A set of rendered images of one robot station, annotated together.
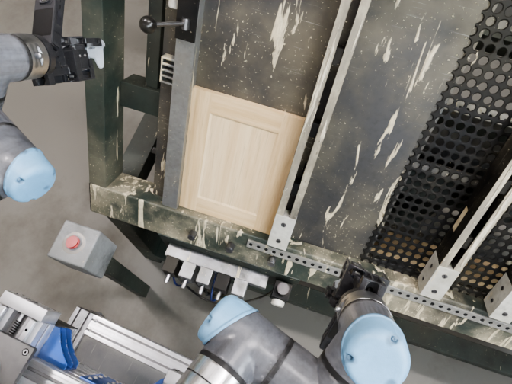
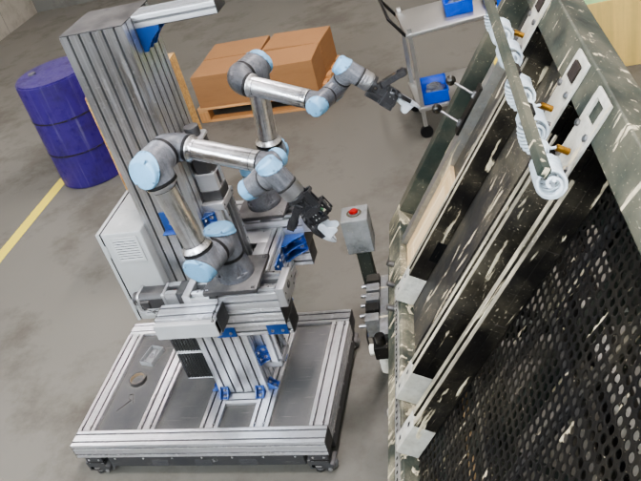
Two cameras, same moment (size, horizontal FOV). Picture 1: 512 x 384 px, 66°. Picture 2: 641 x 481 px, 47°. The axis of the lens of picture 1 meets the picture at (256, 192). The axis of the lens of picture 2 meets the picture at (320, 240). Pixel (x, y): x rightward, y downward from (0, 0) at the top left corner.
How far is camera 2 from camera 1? 230 cm
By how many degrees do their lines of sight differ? 60
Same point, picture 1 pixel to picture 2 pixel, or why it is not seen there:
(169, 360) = (329, 379)
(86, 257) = (347, 220)
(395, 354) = (266, 160)
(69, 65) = (382, 96)
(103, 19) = (451, 107)
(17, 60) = (353, 74)
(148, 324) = (363, 379)
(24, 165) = (315, 98)
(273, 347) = not seen: hidden behind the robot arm
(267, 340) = not seen: hidden behind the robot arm
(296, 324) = not seen: outside the picture
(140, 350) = (331, 359)
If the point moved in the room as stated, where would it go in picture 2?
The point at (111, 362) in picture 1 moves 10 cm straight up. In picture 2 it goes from (317, 348) to (312, 333)
